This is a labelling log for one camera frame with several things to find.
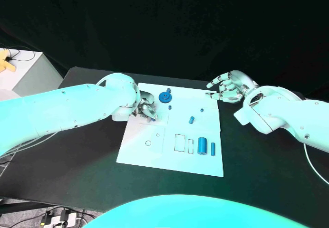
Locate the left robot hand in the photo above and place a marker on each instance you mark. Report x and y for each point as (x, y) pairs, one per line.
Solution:
(146, 108)

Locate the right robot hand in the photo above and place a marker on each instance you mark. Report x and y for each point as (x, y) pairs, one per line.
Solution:
(231, 89)

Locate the small blue plug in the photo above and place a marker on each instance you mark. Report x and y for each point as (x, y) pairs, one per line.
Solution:
(153, 119)

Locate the thick long blue cylinder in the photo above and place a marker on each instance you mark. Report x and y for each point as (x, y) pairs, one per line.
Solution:
(202, 145)

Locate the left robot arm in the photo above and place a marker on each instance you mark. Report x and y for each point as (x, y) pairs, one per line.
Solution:
(63, 110)

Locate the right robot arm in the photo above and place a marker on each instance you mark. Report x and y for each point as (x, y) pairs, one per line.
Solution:
(283, 110)

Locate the white task board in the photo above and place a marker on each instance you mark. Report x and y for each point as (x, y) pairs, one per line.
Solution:
(153, 156)

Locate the blue gear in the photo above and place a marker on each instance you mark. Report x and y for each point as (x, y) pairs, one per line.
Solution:
(164, 97)

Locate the short blue cylinder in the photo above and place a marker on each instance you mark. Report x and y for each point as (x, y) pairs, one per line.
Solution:
(190, 120)

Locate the thin long blue cylinder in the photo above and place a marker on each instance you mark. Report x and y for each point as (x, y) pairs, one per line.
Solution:
(212, 149)

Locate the white cabinet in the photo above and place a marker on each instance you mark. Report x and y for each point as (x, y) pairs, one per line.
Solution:
(33, 78)

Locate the yellow object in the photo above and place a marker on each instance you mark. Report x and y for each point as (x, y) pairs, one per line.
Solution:
(4, 64)

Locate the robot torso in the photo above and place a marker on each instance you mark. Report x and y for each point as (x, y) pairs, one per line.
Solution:
(195, 212)

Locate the white power strip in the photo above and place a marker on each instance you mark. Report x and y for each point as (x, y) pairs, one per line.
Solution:
(59, 220)

